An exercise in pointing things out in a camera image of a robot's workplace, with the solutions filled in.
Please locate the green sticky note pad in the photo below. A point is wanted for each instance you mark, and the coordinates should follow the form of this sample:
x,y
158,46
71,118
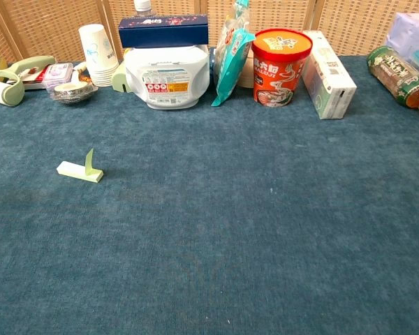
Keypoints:
x,y
73,169

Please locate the blue tablecloth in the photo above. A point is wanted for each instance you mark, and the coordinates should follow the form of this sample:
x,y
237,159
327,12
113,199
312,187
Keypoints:
x,y
209,227

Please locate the blue small pack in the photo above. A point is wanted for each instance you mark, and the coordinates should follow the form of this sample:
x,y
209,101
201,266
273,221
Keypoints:
x,y
212,63

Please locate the teal snack bag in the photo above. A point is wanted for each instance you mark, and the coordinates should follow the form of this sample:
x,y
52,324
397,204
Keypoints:
x,y
230,63

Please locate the red instant noodle cup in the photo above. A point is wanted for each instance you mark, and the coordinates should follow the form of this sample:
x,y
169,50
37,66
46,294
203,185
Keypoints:
x,y
279,70

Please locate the pale green holder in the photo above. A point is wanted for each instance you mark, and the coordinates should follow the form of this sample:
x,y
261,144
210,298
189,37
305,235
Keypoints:
x,y
118,83

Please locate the navy blue long box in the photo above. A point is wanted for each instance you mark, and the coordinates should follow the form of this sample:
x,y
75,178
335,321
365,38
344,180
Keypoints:
x,y
160,35

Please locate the white long tissue box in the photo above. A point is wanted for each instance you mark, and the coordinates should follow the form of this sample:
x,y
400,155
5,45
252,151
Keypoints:
x,y
330,80

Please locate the small brown snack packet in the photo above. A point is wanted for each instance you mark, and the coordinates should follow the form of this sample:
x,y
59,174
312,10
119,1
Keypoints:
x,y
82,79

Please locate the white paper cup stack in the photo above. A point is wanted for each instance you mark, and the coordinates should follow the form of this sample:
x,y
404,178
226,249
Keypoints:
x,y
97,52

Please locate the clear water bottle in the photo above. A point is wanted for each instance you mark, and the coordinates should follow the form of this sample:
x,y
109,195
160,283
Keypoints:
x,y
143,7

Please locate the clear purple plastic box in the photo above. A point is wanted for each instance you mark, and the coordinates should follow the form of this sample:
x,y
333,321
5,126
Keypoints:
x,y
57,73

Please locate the red white small box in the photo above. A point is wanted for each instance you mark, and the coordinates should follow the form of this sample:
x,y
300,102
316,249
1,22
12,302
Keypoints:
x,y
35,76

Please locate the green tea bottle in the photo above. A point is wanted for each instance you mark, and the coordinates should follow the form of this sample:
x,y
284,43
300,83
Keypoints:
x,y
394,73

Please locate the green white lint roller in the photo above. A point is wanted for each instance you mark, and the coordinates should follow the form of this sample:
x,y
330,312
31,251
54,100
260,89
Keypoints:
x,y
7,95

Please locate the wicker folding screen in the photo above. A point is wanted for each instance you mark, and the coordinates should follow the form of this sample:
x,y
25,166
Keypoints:
x,y
49,21

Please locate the white blue soft pack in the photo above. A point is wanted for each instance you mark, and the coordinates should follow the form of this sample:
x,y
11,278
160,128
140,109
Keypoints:
x,y
412,31

